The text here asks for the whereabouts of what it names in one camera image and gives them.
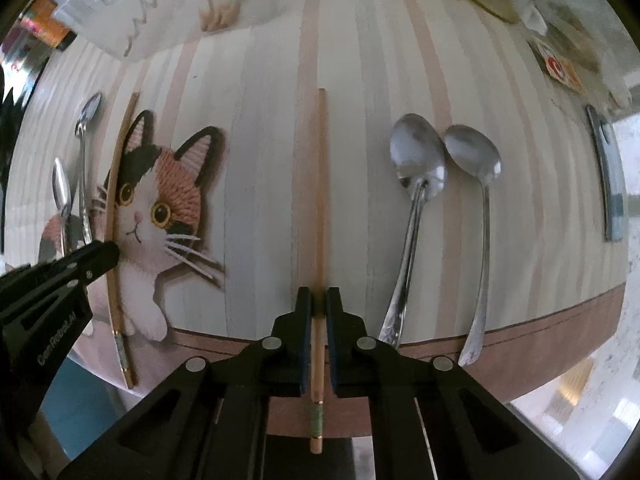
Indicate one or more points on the blue smartphone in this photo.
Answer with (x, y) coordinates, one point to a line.
(611, 175)

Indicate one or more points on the teal cabinet door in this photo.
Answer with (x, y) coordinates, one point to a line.
(78, 408)

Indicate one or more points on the steel spoon far left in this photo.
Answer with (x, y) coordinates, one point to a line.
(63, 200)

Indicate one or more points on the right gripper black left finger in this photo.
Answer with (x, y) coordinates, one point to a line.
(207, 420)

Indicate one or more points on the steel spoon patterned handle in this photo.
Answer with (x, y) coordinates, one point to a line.
(81, 132)

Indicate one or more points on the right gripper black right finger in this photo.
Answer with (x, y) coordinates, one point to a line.
(431, 419)

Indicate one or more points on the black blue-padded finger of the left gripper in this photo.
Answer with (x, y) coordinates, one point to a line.
(44, 309)

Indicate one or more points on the crumpled plastic bag snacks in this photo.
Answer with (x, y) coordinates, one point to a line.
(591, 34)

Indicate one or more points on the cat pattern striped table mat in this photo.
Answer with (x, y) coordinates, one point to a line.
(202, 165)

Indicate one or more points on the dark vinegar bottle orange label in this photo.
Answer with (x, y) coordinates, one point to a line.
(32, 39)

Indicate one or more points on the orange red small card box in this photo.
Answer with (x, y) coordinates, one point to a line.
(558, 67)

